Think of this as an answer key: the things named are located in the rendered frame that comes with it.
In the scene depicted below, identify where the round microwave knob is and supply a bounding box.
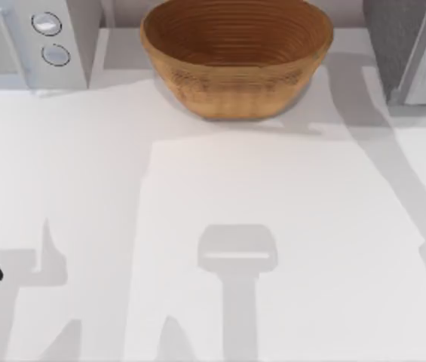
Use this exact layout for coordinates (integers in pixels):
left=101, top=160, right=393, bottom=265
left=41, top=42, right=72, bottom=67
left=30, top=11, right=63, bottom=38

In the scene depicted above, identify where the pale microwave oven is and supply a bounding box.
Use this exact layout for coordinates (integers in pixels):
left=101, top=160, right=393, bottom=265
left=0, top=0, right=104, bottom=91

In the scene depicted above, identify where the brown woven basket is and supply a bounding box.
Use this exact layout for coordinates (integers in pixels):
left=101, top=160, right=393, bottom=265
left=139, top=0, right=335, bottom=121

